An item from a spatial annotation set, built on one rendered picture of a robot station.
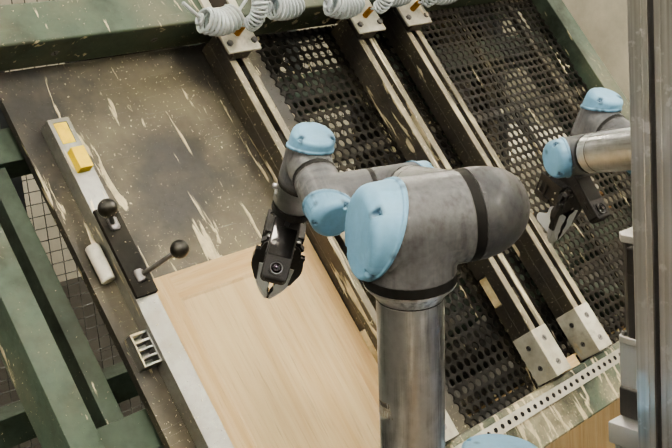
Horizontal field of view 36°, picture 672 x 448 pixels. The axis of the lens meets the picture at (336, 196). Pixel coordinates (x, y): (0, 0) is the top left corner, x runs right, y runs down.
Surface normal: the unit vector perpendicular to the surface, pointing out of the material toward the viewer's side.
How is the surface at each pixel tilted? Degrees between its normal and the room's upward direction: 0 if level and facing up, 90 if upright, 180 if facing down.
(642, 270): 90
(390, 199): 42
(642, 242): 90
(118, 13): 55
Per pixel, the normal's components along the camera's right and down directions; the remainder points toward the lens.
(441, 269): 0.58, 0.27
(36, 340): 0.52, -0.48
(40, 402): -0.71, 0.22
